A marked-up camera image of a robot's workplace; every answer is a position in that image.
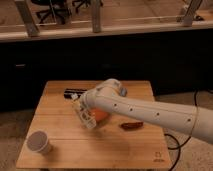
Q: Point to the blue sponge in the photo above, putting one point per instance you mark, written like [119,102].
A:
[123,92]

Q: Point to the white paper cup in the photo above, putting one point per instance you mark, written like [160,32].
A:
[38,142]

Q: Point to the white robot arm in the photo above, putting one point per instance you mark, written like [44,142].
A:
[194,121]

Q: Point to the orange bowl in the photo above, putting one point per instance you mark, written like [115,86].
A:
[99,114]

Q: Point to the grey metal post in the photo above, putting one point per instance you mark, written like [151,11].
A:
[24,11]
[189,12]
[95,14]

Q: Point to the white labelled bottle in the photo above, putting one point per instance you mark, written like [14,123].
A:
[84,115]

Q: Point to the black office chair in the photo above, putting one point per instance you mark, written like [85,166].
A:
[55,7]

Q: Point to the middle grey metal post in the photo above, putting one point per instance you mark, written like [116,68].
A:
[95,14]

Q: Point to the brown sausage-shaped object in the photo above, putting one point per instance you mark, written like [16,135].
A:
[131,126]

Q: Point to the black cylinder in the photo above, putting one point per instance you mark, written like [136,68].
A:
[68,93]

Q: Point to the right grey metal post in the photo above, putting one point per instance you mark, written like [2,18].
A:
[189,12]

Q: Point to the left grey metal post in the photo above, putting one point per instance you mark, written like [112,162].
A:
[24,11]

